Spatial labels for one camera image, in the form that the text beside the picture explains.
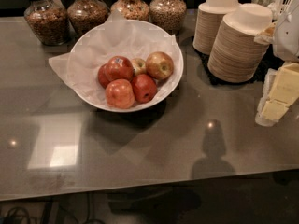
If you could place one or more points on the dark red apple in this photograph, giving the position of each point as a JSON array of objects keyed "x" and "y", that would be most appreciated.
[
  {"x": 144, "y": 88},
  {"x": 102, "y": 78}
]

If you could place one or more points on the red apple front left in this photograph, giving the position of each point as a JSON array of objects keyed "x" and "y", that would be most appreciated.
[{"x": 119, "y": 93}]

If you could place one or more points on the paper bowl stack rear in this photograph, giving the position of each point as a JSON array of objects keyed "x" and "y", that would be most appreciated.
[{"x": 209, "y": 17}]

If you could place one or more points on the dark red apple front right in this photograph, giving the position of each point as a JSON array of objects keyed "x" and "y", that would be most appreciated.
[{"x": 144, "y": 88}]

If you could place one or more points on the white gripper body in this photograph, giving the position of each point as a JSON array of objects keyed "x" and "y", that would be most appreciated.
[{"x": 288, "y": 42}]

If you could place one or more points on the small yellow-red apple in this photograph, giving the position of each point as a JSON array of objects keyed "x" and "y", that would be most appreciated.
[{"x": 139, "y": 66}]

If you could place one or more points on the yellow-red apple right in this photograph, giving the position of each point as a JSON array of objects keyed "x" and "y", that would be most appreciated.
[{"x": 159, "y": 65}]

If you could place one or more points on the white bowl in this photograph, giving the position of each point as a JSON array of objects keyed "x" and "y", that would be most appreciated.
[{"x": 93, "y": 94}]

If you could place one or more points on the glass cereal jar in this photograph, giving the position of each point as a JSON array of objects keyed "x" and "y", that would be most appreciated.
[
  {"x": 168, "y": 14},
  {"x": 48, "y": 21},
  {"x": 87, "y": 14},
  {"x": 132, "y": 9}
]

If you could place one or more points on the dark red apple left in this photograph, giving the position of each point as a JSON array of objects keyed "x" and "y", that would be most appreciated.
[{"x": 102, "y": 78}]

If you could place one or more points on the glass cereal jar far left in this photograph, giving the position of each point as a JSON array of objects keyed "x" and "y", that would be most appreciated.
[{"x": 48, "y": 21}]

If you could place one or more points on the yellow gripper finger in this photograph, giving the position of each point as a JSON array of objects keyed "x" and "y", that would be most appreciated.
[
  {"x": 266, "y": 36},
  {"x": 280, "y": 92}
]

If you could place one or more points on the white paper liner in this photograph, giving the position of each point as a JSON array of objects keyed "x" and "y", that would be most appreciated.
[{"x": 102, "y": 44}]

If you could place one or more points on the paper bowl stack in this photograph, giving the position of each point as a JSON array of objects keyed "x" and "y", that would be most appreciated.
[
  {"x": 209, "y": 17},
  {"x": 249, "y": 19}
]

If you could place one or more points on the red apple with sticker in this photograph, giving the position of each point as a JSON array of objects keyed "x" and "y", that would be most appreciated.
[{"x": 119, "y": 67}]

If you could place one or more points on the paper bowl stack front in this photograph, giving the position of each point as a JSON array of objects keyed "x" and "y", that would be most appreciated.
[{"x": 249, "y": 19}]

